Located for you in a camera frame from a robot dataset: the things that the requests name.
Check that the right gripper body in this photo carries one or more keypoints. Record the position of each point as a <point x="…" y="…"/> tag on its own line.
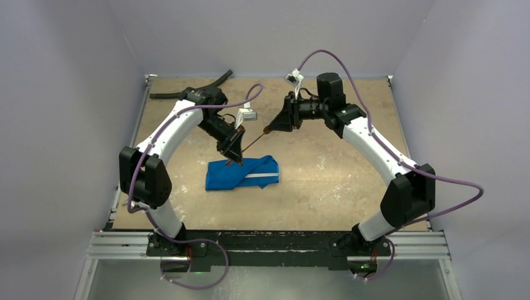
<point x="293" y="112"/>

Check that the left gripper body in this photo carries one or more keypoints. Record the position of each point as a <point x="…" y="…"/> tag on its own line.
<point x="224" y="146"/>

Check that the blue cloth napkin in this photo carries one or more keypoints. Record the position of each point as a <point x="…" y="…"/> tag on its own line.
<point x="255" y="172"/>

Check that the brown plastic utensil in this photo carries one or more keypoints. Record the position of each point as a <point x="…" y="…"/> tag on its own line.
<point x="252" y="145"/>

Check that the white plastic utensil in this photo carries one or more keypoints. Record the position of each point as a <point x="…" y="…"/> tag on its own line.
<point x="261" y="175"/>

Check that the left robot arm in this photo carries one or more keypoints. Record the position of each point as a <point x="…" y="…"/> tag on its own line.
<point x="142" y="169"/>

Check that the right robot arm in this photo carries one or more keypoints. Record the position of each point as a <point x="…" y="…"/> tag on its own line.
<point x="410" y="189"/>

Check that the black foam tube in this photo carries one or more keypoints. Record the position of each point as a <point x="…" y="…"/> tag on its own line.
<point x="179" y="95"/>

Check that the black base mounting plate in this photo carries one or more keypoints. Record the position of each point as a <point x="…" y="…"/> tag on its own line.
<point x="202" y="249"/>

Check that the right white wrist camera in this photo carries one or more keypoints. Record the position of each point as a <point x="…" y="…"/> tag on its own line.
<point x="295" y="79"/>

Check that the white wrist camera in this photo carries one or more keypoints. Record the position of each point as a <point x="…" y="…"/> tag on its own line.
<point x="295" y="79"/>
<point x="245" y="114"/>

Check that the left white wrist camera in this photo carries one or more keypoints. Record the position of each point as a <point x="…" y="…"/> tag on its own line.
<point x="245" y="114"/>

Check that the aluminium frame rail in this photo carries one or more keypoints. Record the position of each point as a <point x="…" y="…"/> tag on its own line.
<point x="407" y="245"/>

